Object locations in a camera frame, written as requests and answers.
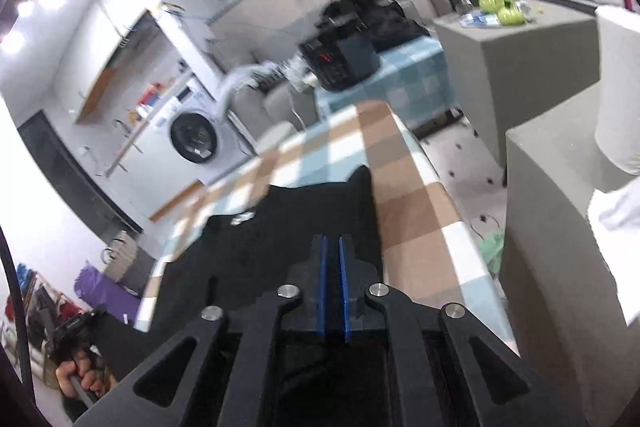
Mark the black knitted garment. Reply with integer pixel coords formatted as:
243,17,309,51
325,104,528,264
89,164,384,388

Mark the person's left hand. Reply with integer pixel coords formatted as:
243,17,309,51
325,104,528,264
55,350,117,399

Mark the shoe rack with shoes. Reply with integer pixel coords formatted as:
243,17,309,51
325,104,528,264
1,263,80,389

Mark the purple bag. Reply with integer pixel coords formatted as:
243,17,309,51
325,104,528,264
74,263,140,325

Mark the checkered tablecloth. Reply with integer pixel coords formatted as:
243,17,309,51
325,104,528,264
134,33,519,353

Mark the woven laundry basket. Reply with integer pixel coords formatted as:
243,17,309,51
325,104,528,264
101,231,155,297

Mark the grey sofa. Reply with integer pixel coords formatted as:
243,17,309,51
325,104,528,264
227,80,320,154

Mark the white front-load washing machine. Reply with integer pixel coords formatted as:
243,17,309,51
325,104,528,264
138,77,253,185

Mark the grey white blanket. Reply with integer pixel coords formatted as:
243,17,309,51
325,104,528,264
213,61,279,120

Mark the black electric pressure cooker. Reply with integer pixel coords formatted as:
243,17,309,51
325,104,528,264
297,15,381,92

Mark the white cloth on counter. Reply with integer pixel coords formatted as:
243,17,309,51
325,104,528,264
587,178,640,325

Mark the white paper roll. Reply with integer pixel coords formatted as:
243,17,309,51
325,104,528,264
594,5,640,176

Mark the yellow-green toy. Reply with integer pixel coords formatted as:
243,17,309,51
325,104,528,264
477,0,526,26

